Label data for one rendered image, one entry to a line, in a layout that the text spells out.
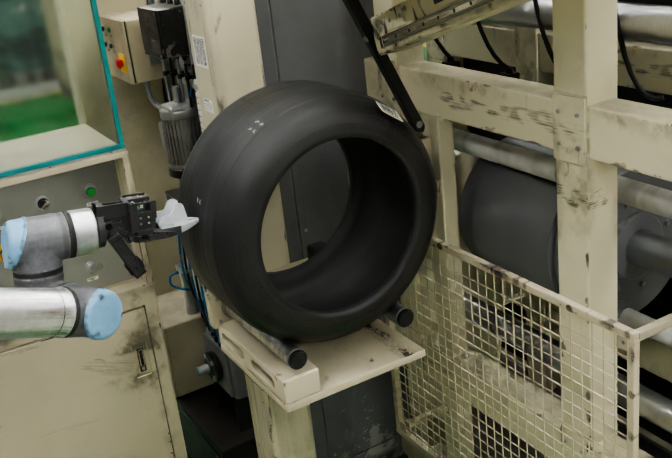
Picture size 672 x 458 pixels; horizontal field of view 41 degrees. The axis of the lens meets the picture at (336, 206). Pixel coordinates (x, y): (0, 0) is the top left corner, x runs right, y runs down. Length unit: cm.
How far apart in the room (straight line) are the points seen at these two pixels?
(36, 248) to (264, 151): 46
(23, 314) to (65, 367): 92
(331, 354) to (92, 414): 73
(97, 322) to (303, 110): 58
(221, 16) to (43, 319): 85
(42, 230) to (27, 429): 89
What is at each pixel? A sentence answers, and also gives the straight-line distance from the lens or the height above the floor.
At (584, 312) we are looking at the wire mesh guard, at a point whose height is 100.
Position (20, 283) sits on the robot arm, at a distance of 177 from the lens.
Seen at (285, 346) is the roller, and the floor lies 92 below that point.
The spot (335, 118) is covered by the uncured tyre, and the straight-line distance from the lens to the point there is 183.
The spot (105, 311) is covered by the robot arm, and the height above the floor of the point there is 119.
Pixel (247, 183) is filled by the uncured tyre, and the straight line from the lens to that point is 177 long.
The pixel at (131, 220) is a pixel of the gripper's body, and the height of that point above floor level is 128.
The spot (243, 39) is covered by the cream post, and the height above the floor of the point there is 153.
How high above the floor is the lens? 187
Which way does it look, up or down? 20 degrees down
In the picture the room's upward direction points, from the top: 7 degrees counter-clockwise
